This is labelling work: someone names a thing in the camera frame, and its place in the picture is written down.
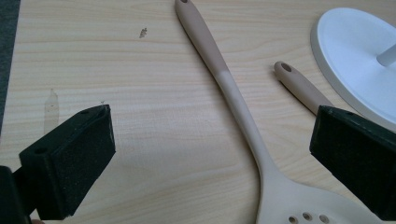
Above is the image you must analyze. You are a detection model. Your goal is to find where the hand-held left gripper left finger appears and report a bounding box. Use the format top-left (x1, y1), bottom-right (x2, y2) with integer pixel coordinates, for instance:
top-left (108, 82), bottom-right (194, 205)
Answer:
top-left (19, 104), bottom-right (117, 221)

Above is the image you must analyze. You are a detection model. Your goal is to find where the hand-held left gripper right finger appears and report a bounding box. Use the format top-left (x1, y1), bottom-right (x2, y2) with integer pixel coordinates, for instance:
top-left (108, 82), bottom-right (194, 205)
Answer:
top-left (309, 105), bottom-right (396, 221)

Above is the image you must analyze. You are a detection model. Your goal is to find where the beige slotted spatula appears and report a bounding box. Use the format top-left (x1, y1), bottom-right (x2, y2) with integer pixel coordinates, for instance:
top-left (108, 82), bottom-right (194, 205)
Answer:
top-left (273, 61), bottom-right (334, 117)

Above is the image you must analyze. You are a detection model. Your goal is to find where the white utensil rack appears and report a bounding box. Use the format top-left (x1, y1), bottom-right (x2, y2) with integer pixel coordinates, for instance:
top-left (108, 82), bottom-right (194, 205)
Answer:
top-left (310, 7), bottom-right (396, 133)

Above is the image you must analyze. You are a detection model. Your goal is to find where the beige skimmer spoon with holes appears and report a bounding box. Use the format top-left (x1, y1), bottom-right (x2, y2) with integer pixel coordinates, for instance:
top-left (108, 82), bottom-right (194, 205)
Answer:
top-left (174, 0), bottom-right (386, 224)

